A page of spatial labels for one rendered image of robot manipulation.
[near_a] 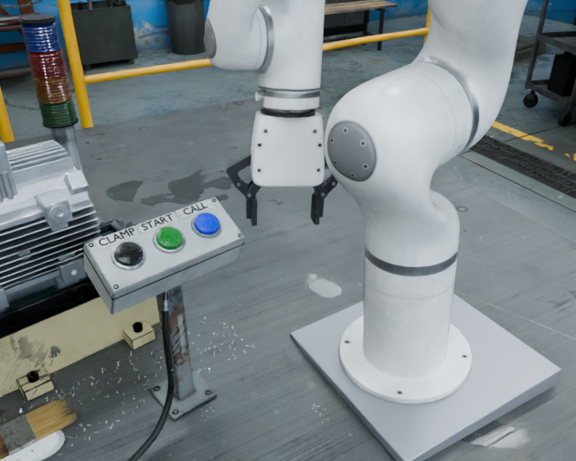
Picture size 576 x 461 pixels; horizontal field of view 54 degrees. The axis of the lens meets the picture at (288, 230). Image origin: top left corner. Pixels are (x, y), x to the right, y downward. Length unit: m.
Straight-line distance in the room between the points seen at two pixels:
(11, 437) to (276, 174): 0.48
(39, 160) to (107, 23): 4.71
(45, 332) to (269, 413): 0.33
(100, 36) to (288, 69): 4.79
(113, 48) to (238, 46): 4.85
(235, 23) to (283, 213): 0.62
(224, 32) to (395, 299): 0.38
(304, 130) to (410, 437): 0.42
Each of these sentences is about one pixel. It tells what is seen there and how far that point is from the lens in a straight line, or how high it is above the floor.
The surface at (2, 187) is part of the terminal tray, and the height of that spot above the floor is 1.09.
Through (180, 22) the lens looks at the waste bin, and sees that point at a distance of 5.80.
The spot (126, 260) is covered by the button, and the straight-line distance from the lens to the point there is 0.62.
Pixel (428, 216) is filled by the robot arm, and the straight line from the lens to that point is 0.63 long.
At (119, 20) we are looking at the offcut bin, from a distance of 5.51.
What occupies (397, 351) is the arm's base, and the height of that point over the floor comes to 0.88.
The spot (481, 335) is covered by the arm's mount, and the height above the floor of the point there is 0.83.
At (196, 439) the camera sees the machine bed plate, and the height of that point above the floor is 0.80.
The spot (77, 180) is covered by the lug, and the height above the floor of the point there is 1.08.
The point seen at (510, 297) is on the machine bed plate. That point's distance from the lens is 1.05.
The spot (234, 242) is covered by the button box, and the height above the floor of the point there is 1.05.
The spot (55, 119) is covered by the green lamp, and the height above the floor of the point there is 1.05.
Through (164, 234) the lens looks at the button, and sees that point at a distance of 0.65.
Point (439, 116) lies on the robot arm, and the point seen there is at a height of 1.21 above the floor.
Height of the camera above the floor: 1.41
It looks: 31 degrees down
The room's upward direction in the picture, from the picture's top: straight up
